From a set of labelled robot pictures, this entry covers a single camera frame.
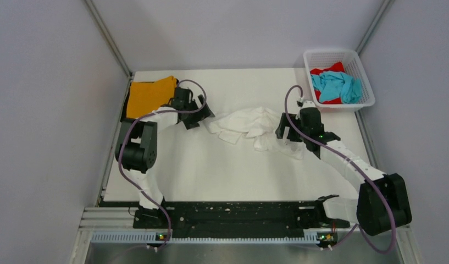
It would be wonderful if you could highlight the folded black t shirt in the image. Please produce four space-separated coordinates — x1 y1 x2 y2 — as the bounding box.
120 94 130 122

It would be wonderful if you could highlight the white slotted cable duct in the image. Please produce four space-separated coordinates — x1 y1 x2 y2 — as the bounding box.
91 231 320 244

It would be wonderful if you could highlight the cyan t shirt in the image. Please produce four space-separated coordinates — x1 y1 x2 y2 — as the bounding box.
311 71 362 105

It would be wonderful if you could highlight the aluminium rail frame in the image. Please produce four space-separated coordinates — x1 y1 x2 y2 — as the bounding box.
79 207 137 230

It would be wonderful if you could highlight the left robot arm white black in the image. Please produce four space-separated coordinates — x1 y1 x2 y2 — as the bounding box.
115 86 214 227

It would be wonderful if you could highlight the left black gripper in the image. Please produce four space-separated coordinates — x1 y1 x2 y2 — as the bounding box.
183 95 214 129

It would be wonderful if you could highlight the white plastic basket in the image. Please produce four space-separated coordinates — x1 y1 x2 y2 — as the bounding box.
303 48 375 111

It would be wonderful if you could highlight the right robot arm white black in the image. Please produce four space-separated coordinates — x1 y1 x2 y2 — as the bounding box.
275 107 412 236

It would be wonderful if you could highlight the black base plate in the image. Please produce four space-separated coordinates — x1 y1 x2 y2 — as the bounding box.
133 201 350 239

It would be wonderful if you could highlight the left corner metal post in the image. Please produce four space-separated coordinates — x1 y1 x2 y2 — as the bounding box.
82 0 132 79

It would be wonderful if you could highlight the red t shirt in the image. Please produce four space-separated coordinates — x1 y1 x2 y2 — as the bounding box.
310 62 345 105

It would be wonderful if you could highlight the right corner metal post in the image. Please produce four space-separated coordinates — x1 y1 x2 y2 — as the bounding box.
356 0 395 56

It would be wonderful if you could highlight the corner metal post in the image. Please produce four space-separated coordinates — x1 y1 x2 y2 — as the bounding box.
82 0 132 79
356 0 395 56

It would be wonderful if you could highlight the folded orange t shirt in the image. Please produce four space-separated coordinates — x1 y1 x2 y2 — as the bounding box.
125 76 178 119

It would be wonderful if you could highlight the white t shirt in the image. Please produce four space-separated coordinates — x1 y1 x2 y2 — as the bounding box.
203 107 304 160

